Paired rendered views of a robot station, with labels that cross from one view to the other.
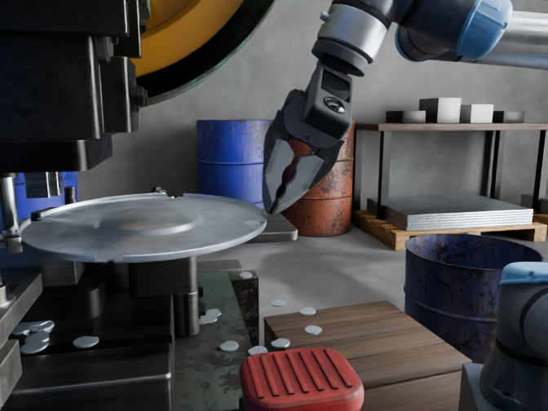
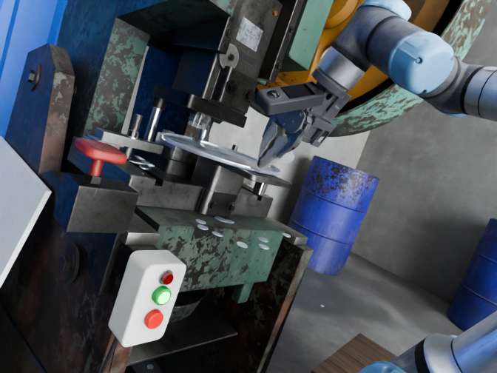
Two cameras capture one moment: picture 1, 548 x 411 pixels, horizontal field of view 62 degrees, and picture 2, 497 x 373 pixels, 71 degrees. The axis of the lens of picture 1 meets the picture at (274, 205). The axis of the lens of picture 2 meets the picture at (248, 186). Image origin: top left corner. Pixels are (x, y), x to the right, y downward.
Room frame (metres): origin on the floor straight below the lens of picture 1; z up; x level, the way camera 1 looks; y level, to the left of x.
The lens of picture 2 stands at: (0.13, -0.55, 0.85)
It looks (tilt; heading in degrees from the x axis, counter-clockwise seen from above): 8 degrees down; 53
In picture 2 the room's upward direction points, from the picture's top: 20 degrees clockwise
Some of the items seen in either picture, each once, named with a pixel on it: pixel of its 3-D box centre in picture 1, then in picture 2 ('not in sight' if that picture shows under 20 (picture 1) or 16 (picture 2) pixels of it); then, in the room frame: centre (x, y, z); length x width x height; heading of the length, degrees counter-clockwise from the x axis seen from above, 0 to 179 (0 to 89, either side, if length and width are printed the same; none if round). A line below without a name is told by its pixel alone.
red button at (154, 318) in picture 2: not in sight; (154, 319); (0.37, -0.12, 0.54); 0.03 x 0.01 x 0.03; 12
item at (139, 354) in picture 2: not in sight; (135, 303); (0.53, 0.29, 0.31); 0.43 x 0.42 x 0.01; 12
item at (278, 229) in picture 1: (192, 269); (225, 187); (0.57, 0.11, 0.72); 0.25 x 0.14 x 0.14; 102
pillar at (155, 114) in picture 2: not in sight; (154, 119); (0.44, 0.32, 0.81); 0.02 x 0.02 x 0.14
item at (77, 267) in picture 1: (47, 247); (188, 150); (0.53, 0.27, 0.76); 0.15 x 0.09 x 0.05; 12
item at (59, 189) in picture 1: (46, 178); (200, 121); (0.53, 0.27, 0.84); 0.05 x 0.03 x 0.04; 12
